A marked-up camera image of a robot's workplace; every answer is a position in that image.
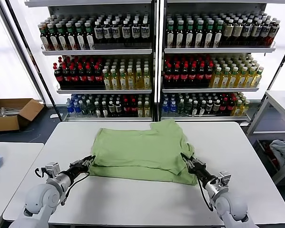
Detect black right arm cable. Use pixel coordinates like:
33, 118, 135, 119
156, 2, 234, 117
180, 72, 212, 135
196, 177, 216, 212

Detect yellow juice bottle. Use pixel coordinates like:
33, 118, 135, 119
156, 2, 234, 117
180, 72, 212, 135
143, 67, 152, 90
232, 99, 242, 116
218, 66, 231, 88
235, 66, 248, 88
227, 66, 239, 88
118, 68, 127, 90
102, 68, 111, 90
110, 68, 119, 90
239, 99, 250, 116
143, 101, 151, 118
127, 67, 135, 90
251, 66, 264, 88
135, 67, 144, 90
244, 66, 257, 88
209, 67, 222, 88
136, 101, 144, 118

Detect grey metal frame table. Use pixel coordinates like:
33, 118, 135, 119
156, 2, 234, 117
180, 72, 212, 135
246, 89, 285, 186

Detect grey blue cloth pile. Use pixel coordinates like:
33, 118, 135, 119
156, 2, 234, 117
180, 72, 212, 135
269, 139, 285, 168

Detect beige label dark bottle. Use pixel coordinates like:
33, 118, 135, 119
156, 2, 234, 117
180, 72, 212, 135
232, 19, 244, 47
222, 19, 234, 47

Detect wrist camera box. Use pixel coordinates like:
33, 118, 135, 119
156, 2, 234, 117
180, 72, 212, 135
218, 170, 232, 189
35, 162, 62, 178

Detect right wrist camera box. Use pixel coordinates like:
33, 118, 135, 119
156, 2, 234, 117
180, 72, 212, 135
218, 170, 232, 189

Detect green label tea bottle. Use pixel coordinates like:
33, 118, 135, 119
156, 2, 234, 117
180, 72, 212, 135
195, 20, 204, 48
66, 22, 78, 51
166, 20, 175, 48
56, 22, 69, 51
48, 23, 60, 51
85, 22, 96, 50
213, 19, 224, 48
185, 20, 195, 48
75, 22, 87, 50
175, 20, 185, 48
204, 19, 214, 48

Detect white blue label dark bottle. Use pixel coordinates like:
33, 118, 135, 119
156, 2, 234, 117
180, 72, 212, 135
122, 20, 131, 44
241, 19, 253, 47
250, 19, 262, 47
267, 20, 280, 47
111, 20, 121, 44
141, 19, 150, 44
259, 19, 271, 47
132, 19, 141, 44
94, 20, 104, 44
103, 20, 112, 44

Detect black diagonal frame pole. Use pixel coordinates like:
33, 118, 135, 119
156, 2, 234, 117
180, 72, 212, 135
4, 0, 64, 120
248, 35, 285, 125

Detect green polo shirt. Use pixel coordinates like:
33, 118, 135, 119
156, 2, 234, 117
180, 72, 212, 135
88, 118, 198, 186

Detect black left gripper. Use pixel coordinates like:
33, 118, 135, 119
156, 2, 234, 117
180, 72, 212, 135
66, 155, 96, 178

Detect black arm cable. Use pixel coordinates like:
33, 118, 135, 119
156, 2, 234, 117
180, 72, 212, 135
196, 177, 216, 212
60, 171, 90, 206

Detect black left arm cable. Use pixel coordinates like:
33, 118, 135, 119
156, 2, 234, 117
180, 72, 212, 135
60, 171, 90, 206

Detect silver metal rods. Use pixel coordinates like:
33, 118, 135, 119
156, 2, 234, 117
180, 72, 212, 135
0, 106, 23, 117

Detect grey metal bottle rack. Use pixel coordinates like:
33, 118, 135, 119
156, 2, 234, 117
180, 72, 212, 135
25, 0, 157, 123
160, 0, 276, 123

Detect brown cardboard box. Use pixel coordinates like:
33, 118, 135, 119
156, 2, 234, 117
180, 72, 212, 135
0, 98, 45, 132

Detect red cap cola bottle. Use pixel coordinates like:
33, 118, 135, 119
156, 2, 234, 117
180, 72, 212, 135
85, 65, 95, 86
219, 97, 228, 115
70, 65, 79, 86
62, 65, 72, 86
180, 63, 189, 87
54, 66, 65, 87
78, 65, 87, 86
188, 63, 197, 87
171, 63, 181, 87
122, 98, 130, 117
94, 65, 103, 86
204, 63, 213, 87
163, 63, 173, 87
130, 98, 138, 117
227, 96, 236, 115
196, 63, 205, 87

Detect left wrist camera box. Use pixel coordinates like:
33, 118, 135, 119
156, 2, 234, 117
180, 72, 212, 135
35, 162, 62, 178

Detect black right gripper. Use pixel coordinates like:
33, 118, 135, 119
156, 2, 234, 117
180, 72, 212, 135
180, 152, 217, 184

